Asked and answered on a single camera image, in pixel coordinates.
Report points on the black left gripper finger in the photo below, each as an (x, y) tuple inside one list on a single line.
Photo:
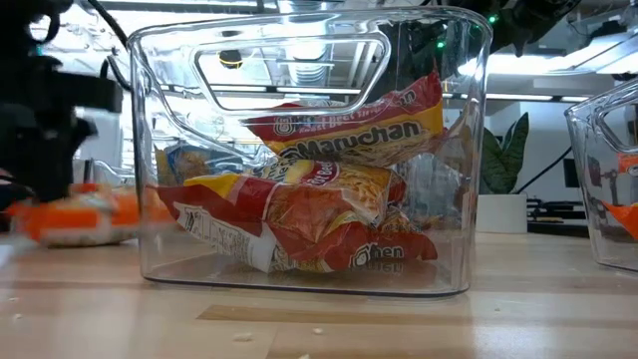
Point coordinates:
[(50, 159), (12, 192)]

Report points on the blue Maruchan noodle pack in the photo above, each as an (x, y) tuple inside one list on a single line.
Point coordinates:
[(199, 162)]

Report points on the red Maruchan noodle pack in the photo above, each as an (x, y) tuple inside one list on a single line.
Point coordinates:
[(359, 134), (349, 184), (309, 239)]

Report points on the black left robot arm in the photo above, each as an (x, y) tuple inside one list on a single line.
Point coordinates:
[(20, 25)]

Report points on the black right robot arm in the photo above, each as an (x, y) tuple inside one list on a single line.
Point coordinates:
[(528, 20)]

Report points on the clear plastic bin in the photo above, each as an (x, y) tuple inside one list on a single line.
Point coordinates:
[(598, 249), (107, 172), (309, 286)]

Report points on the white plant pot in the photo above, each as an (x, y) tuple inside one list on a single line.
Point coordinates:
[(501, 214)]

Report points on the green potted plant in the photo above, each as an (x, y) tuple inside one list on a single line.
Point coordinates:
[(508, 159)]

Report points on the black equipment rack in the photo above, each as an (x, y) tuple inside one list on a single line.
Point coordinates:
[(555, 207)]

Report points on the silver ceiling duct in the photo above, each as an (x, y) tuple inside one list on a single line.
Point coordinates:
[(306, 65)]

